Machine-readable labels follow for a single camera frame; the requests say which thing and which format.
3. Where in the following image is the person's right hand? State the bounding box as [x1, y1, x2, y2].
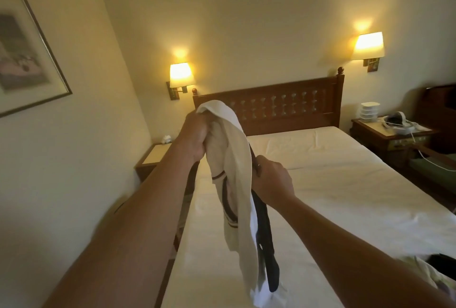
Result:
[251, 154, 296, 209]

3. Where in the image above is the glowing wall lamp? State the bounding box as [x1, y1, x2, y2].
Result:
[352, 31, 386, 73]
[166, 62, 197, 101]

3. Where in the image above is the white cups stack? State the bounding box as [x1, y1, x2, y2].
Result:
[358, 101, 382, 122]

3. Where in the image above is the white bed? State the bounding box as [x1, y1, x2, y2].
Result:
[160, 126, 456, 308]

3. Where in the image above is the person's right forearm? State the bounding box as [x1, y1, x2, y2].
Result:
[274, 193, 456, 308]

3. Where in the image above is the wooden nightstand with phone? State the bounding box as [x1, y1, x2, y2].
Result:
[351, 117, 439, 171]

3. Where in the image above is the person's left forearm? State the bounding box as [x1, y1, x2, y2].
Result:
[43, 154, 200, 308]

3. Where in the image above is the wooden headboard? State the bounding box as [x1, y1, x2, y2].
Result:
[191, 67, 346, 137]

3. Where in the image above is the wooden nightstand with remote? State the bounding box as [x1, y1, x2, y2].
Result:
[135, 142, 197, 194]

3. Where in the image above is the green wooden armchair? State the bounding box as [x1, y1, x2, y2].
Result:
[409, 83, 456, 200]

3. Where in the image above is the person's left hand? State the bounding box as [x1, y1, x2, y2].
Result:
[174, 109, 215, 166]

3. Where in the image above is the white printed t-shirt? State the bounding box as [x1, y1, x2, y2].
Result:
[398, 254, 456, 299]

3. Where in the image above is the framed wall picture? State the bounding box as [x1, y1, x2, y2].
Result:
[0, 0, 73, 118]

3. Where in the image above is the white and black t-shirt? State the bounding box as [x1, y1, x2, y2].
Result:
[196, 99, 289, 308]

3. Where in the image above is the white charger cable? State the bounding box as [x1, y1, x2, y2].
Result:
[408, 127, 456, 174]

